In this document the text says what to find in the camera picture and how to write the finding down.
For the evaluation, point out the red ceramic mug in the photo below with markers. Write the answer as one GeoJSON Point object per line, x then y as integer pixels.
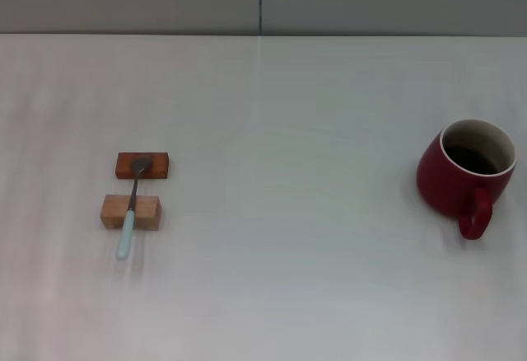
{"type": "Point", "coordinates": [436, 184]}

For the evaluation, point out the dark reddish wooden block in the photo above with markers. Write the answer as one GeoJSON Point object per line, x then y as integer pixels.
{"type": "Point", "coordinates": [158, 167]}

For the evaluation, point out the light wooden block with notch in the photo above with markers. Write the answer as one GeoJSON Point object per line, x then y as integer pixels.
{"type": "Point", "coordinates": [113, 210]}

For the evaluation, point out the dark coffee liquid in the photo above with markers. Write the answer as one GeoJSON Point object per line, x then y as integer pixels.
{"type": "Point", "coordinates": [473, 161]}

